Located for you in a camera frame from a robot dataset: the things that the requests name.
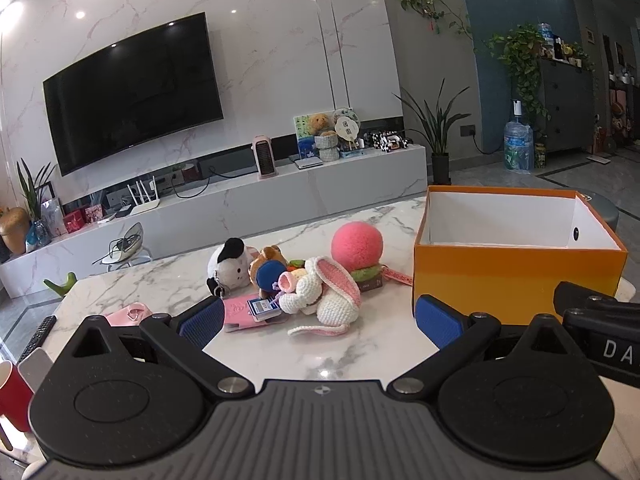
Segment dark grey cabinet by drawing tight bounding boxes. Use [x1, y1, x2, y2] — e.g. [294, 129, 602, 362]
[537, 55, 596, 153]

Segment pink space heater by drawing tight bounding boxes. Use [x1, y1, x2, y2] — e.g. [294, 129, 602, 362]
[251, 135, 279, 181]

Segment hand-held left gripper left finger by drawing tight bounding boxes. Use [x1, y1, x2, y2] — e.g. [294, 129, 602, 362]
[56, 296, 256, 401]

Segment green and blue picture board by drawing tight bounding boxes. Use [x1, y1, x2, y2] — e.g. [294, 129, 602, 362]
[293, 114, 321, 161]

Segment orange cardboard box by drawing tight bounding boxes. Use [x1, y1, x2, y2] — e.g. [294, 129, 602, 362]
[412, 185, 628, 328]

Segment brown gourd ornament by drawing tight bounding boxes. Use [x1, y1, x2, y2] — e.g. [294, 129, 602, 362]
[0, 206, 31, 256]

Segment black curved television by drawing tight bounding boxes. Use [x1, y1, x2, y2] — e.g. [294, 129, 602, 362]
[42, 11, 224, 177]

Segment pink card holder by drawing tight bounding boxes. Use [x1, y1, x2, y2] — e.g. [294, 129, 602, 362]
[222, 296, 288, 333]

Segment leafy plant in blue vase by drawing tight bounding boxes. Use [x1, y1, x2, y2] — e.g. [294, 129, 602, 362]
[15, 157, 58, 248]

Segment red cup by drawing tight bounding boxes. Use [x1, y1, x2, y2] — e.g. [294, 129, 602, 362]
[0, 360, 33, 433]

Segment black and white cow toys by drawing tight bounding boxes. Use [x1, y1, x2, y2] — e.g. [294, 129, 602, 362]
[367, 131, 412, 153]

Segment brown plush keychain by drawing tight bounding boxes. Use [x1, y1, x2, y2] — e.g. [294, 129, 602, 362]
[248, 245, 289, 297]

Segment black remote control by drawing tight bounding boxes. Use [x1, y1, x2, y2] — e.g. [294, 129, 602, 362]
[16, 315, 57, 363]

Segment trailing ivy plant on cabinet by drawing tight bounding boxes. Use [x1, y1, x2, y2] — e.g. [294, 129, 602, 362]
[487, 22, 551, 126]

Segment pink pouch with red charm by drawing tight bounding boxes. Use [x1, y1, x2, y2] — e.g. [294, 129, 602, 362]
[103, 302, 153, 328]

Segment hanging ivy plant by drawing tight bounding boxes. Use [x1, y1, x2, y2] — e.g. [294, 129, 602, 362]
[395, 0, 473, 41]

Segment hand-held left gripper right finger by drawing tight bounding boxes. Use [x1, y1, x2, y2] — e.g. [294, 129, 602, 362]
[386, 294, 597, 401]

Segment grey round stool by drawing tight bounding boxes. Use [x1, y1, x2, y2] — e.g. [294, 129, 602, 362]
[580, 190, 621, 236]

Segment tall potted plant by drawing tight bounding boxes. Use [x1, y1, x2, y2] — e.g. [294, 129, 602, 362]
[395, 78, 471, 185]

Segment blue water bottle with pump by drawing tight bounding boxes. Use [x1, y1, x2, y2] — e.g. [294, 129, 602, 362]
[502, 99, 535, 175]

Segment white crochet rabbit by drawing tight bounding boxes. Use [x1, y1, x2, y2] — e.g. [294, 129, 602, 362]
[277, 256, 362, 337]

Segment white and black plush toy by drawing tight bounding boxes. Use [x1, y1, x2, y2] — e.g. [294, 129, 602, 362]
[206, 237, 259, 297]

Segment brown teddy bear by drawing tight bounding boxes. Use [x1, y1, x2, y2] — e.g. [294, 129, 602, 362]
[307, 113, 337, 137]

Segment white router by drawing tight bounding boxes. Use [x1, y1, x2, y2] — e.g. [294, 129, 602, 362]
[121, 178, 162, 217]

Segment pink peach plush keychain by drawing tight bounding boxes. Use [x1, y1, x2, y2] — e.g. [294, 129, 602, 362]
[331, 220, 413, 293]

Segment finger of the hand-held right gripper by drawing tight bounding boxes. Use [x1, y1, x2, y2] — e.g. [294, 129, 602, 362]
[552, 281, 626, 317]

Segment green plastic toy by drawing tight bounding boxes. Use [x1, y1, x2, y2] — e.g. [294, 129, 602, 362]
[44, 272, 78, 298]

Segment round paper fan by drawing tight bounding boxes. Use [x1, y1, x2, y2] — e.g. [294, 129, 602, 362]
[332, 107, 362, 151]

